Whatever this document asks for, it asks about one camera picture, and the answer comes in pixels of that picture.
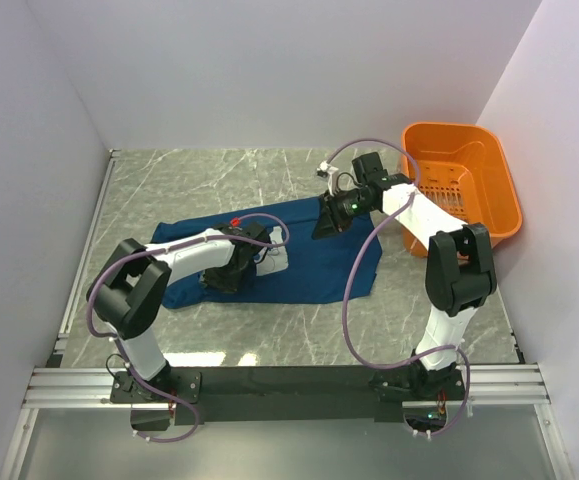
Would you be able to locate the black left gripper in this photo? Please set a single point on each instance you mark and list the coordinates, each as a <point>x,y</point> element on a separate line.
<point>225,284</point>

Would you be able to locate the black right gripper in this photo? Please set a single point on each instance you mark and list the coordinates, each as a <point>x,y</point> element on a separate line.
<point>330,221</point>

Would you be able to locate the blue t shirt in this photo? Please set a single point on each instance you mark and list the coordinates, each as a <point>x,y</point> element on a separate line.
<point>306,271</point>

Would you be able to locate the orange plastic basket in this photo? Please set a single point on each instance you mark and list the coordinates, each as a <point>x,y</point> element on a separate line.
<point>464,171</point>

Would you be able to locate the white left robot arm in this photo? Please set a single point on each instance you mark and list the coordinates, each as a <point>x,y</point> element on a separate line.
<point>124,299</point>

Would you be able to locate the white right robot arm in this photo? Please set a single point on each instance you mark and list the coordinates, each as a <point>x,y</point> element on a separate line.
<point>460,273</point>

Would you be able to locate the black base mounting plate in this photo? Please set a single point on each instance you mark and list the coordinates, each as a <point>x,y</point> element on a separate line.
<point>239,394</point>

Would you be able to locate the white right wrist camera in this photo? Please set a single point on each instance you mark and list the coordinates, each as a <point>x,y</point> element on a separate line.
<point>330,174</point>

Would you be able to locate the aluminium frame rail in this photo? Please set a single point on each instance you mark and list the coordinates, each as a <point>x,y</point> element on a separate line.
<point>90,388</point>

